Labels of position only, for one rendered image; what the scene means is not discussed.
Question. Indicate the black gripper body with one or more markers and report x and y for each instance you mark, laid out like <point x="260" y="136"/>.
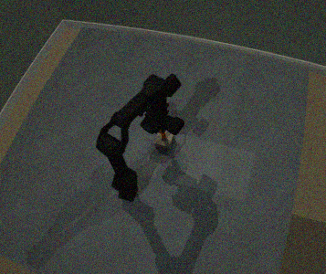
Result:
<point x="173" y="124"/>

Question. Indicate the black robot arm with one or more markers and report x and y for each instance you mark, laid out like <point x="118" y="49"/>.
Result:
<point x="154" y="91"/>

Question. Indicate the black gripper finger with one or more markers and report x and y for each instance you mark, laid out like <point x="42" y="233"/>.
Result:
<point x="163" y="128"/>

